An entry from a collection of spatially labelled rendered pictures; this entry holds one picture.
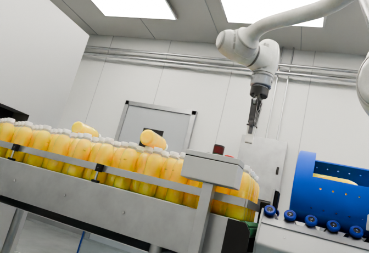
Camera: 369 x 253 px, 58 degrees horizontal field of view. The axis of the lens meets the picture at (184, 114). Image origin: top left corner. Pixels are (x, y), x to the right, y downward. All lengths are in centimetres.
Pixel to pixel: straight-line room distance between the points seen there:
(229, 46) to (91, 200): 85
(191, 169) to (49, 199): 71
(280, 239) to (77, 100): 522
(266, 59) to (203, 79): 394
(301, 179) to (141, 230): 64
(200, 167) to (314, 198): 44
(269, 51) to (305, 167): 48
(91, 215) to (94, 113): 448
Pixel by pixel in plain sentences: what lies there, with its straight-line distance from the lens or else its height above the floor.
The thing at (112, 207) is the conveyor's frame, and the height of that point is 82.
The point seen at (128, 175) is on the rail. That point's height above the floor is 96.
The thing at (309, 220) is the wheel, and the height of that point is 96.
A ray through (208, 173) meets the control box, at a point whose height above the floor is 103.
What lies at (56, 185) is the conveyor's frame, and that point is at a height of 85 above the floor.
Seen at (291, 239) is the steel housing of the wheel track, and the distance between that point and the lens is 135.
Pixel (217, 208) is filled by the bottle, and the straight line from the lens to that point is 135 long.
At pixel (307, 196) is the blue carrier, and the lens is 135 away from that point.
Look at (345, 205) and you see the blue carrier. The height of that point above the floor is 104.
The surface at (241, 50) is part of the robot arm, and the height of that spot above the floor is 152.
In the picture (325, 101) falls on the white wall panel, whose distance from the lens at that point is 501.
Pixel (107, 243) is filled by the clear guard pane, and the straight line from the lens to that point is 203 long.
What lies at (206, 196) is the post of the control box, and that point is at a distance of 121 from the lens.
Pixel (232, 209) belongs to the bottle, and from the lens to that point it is 130.
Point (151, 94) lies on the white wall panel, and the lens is 552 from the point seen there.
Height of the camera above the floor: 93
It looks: 14 degrees up
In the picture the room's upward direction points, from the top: 14 degrees clockwise
